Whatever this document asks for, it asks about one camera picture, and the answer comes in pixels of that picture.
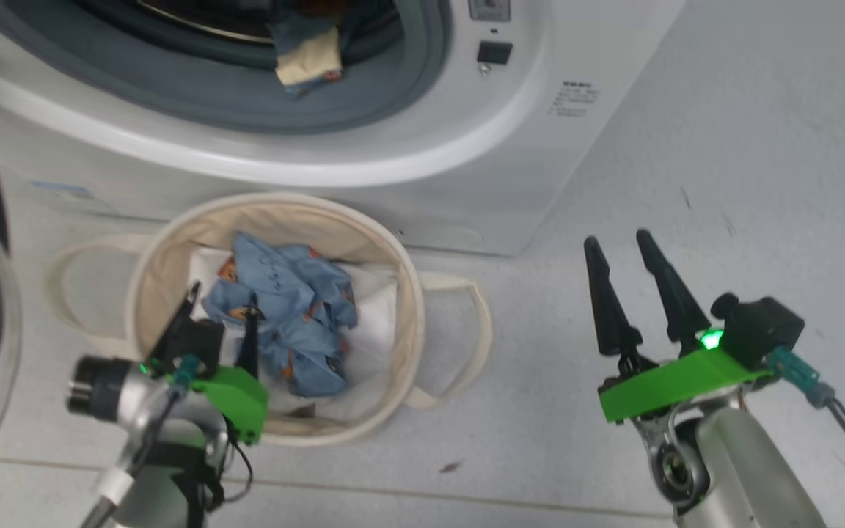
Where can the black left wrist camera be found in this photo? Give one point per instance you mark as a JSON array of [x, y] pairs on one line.
[[199, 341]]

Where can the denim blue garment beige patch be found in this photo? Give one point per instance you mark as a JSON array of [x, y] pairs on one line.
[[309, 62]]

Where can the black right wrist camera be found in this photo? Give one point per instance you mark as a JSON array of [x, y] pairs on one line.
[[760, 330]]

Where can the blue energy label sticker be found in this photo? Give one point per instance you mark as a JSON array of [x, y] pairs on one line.
[[63, 189]]

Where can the white washing machine body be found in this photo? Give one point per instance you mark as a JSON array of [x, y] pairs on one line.
[[525, 161]]

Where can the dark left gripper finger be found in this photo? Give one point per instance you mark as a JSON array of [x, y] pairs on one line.
[[249, 345], [177, 323]]

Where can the printed text label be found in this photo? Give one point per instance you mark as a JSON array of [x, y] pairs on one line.
[[575, 99]]

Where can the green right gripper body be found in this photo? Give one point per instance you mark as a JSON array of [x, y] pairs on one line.
[[679, 385]]

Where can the black door latch socket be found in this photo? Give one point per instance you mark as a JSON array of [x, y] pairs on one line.
[[494, 53]]

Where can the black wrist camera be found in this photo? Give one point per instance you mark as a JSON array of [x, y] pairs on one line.
[[760, 330], [199, 341]]

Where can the beige canvas laundry basket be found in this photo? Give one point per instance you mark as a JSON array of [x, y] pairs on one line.
[[162, 271]]

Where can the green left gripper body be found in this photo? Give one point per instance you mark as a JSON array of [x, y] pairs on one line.
[[239, 400]]

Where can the grey rubber door gasket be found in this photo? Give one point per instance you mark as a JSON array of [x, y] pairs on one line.
[[246, 103]]

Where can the light blue printed garment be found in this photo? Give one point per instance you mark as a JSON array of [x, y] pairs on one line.
[[290, 293]]

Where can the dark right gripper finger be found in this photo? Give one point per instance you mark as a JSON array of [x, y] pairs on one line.
[[609, 308], [675, 301]]

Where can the white basket liner sheet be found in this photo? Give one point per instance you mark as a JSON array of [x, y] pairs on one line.
[[375, 323]]

